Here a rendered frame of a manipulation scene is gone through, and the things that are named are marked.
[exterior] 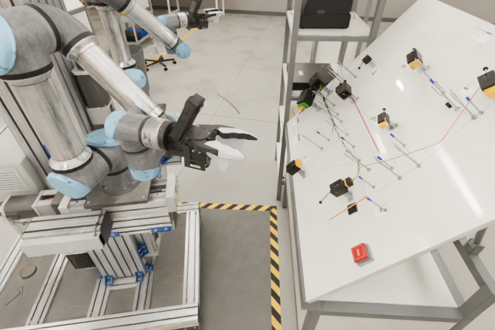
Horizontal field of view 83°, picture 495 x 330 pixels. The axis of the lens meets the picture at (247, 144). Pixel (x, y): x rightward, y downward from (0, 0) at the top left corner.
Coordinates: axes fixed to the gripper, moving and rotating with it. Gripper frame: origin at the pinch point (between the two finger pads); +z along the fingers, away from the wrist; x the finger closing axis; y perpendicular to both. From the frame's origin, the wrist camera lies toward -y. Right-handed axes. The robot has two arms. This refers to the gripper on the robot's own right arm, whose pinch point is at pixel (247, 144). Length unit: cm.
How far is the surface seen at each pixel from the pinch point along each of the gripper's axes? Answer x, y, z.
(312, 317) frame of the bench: -17, 83, 25
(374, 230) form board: -28, 40, 38
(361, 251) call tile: -20, 43, 34
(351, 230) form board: -32, 47, 32
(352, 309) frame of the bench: -21, 76, 39
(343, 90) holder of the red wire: -90, 14, 21
